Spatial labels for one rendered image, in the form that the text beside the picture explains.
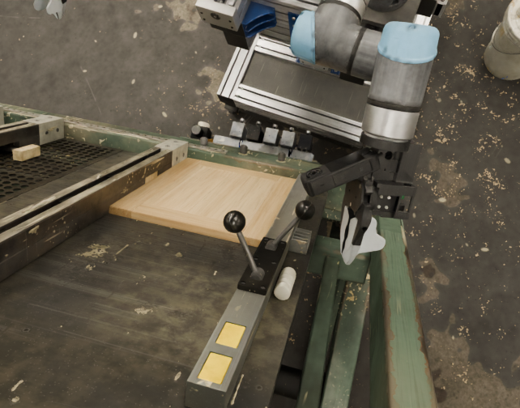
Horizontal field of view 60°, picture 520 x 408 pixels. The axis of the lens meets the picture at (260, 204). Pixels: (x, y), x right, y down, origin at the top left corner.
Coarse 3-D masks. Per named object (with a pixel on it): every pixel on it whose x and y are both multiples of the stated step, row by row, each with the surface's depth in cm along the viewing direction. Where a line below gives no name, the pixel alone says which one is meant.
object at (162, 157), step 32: (128, 160) 119; (160, 160) 127; (64, 192) 94; (96, 192) 97; (128, 192) 111; (0, 224) 77; (32, 224) 78; (64, 224) 88; (0, 256) 72; (32, 256) 80
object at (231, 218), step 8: (224, 216) 74; (232, 216) 73; (240, 216) 73; (224, 224) 74; (232, 224) 73; (240, 224) 73; (232, 232) 74; (240, 232) 75; (240, 240) 75; (248, 248) 76; (248, 256) 76; (256, 272) 76; (264, 272) 78
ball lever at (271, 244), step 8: (304, 200) 84; (296, 208) 83; (304, 208) 82; (312, 208) 82; (296, 216) 84; (304, 216) 82; (312, 216) 83; (288, 224) 85; (272, 240) 88; (272, 248) 87
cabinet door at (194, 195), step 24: (192, 168) 137; (216, 168) 141; (240, 168) 144; (144, 192) 114; (168, 192) 117; (192, 192) 120; (216, 192) 122; (240, 192) 125; (264, 192) 127; (288, 192) 129; (144, 216) 102; (168, 216) 102; (192, 216) 104; (216, 216) 107; (264, 216) 110
